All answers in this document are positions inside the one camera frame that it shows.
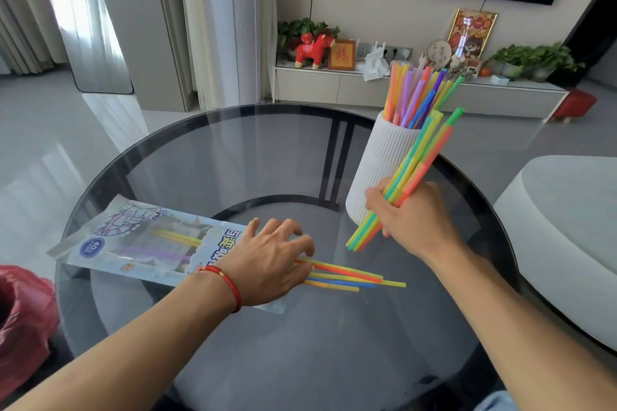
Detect long yellow straw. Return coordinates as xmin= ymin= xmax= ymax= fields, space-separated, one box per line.
xmin=308 ymin=272 xmax=407 ymax=289

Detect red string bracelet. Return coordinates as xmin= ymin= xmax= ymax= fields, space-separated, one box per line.
xmin=197 ymin=265 xmax=243 ymax=314

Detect person's left hand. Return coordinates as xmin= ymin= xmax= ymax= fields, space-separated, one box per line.
xmin=205 ymin=218 xmax=316 ymax=308

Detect white ribbed cup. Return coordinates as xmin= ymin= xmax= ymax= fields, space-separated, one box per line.
xmin=345 ymin=110 xmax=423 ymax=226

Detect purple straw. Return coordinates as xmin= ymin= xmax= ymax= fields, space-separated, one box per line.
xmin=113 ymin=247 xmax=192 ymax=263

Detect small wooden framed picture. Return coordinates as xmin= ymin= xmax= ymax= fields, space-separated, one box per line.
xmin=327 ymin=39 xmax=357 ymax=72

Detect clear printed straw bag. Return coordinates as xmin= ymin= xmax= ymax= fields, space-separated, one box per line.
xmin=47 ymin=194 xmax=290 ymax=315

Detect gold framed picture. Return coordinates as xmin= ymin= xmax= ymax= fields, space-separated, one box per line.
xmin=447 ymin=8 xmax=499 ymax=63

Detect person's right hand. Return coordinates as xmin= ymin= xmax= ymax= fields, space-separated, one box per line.
xmin=365 ymin=178 xmax=466 ymax=265

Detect red stool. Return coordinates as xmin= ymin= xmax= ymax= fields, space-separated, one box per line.
xmin=544 ymin=87 xmax=598 ymax=125

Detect cupful of colourful straws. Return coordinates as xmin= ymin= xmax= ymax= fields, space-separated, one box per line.
xmin=383 ymin=61 xmax=466 ymax=130

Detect blue straw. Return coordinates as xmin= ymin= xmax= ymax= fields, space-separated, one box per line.
xmin=308 ymin=277 xmax=378 ymax=289

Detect person's left forearm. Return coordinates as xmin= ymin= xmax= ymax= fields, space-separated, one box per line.
xmin=0 ymin=272 xmax=242 ymax=411

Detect red straw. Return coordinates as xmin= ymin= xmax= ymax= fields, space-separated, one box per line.
xmin=295 ymin=259 xmax=384 ymax=282

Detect green trailing potted plant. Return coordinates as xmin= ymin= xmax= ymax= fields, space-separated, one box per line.
xmin=484 ymin=42 xmax=585 ymax=84

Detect orange straw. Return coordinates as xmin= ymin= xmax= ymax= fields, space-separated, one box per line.
xmin=304 ymin=279 xmax=361 ymax=293

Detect crumpled white tissue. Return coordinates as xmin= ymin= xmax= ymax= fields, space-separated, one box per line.
xmin=359 ymin=47 xmax=391 ymax=82

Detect round white plaque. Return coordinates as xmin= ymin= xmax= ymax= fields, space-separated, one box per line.
xmin=426 ymin=39 xmax=453 ymax=71

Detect red plastic bag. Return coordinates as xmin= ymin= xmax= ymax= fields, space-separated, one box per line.
xmin=0 ymin=265 xmax=61 ymax=403

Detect white low cabinet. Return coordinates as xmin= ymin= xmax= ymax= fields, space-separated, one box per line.
xmin=273 ymin=64 xmax=570 ymax=120

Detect grey wall socket strip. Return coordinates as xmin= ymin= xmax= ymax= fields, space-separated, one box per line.
xmin=356 ymin=42 xmax=414 ymax=63

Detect green leafy potted plant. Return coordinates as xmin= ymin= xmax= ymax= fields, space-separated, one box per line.
xmin=277 ymin=18 xmax=341 ymax=61

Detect black metal table frame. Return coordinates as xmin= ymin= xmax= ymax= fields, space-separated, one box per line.
xmin=211 ymin=118 xmax=360 ymax=214

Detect blue jeans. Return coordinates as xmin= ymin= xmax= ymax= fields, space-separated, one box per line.
xmin=474 ymin=390 xmax=520 ymax=411

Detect person's right forearm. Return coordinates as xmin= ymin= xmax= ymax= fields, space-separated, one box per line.
xmin=426 ymin=242 xmax=617 ymax=411

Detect white standing air conditioner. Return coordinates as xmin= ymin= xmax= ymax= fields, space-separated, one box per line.
xmin=228 ymin=0 xmax=264 ymax=107

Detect hand-held bundle of colourful straws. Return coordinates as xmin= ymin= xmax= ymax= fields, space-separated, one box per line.
xmin=345 ymin=107 xmax=466 ymax=253

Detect white round sofa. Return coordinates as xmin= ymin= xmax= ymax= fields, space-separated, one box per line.
xmin=494 ymin=155 xmax=617 ymax=354

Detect red horse figurine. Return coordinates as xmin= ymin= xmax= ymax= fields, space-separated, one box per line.
xmin=294 ymin=32 xmax=336 ymax=71

